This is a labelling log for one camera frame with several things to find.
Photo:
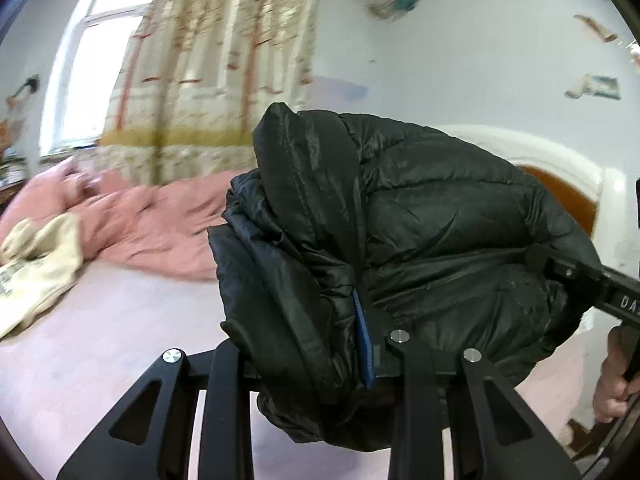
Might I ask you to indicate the tree print curtain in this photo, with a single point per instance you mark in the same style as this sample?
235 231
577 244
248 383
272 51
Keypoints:
215 60

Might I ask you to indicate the wall hook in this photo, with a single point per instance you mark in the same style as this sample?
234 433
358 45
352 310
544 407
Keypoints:
27 87

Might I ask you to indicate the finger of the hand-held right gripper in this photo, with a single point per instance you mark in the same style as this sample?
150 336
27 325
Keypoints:
565 270

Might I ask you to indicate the pale purple wall sheet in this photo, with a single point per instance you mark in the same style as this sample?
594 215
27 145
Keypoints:
340 92

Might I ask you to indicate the person's right hand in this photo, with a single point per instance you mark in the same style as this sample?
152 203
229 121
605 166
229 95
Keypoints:
610 375

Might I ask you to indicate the cream printed sweatshirt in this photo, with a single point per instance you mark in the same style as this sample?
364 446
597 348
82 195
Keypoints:
40 270

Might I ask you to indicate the cluttered wooden side table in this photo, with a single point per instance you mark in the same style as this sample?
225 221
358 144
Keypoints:
10 170

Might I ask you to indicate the pink striped quilt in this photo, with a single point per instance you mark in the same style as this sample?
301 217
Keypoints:
150 220

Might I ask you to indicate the small wall decal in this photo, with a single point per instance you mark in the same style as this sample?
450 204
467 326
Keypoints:
595 27
592 87

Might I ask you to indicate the black puffer coat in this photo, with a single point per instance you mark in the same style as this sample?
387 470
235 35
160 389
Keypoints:
440 210

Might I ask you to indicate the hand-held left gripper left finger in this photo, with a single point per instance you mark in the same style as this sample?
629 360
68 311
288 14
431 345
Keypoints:
225 385

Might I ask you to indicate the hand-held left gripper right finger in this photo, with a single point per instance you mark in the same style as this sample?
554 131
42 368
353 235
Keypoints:
367 345

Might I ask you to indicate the white and wooden headboard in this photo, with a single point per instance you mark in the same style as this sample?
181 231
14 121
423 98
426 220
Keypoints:
565 152

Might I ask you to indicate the bed with pink sheet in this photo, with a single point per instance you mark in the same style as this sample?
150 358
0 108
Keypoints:
125 320

